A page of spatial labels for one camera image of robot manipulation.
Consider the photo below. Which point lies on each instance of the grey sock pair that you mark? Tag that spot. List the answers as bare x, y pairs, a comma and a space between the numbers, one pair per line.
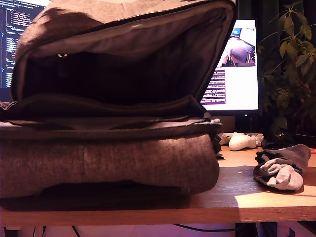
284, 170

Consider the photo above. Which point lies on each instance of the green leafy houseplant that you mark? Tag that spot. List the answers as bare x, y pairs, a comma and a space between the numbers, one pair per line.
291, 74

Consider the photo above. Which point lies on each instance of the white game controller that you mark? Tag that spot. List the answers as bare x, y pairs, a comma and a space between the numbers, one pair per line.
240, 142

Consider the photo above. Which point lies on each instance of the monitor with dark code screen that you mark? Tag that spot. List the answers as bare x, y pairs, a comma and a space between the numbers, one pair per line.
14, 37

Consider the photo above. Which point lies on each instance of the monitor with white screen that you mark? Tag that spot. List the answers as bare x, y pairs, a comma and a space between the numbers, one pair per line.
244, 86

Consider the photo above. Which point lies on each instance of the grey fabric Google backpack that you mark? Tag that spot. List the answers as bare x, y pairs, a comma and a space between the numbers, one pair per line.
111, 158

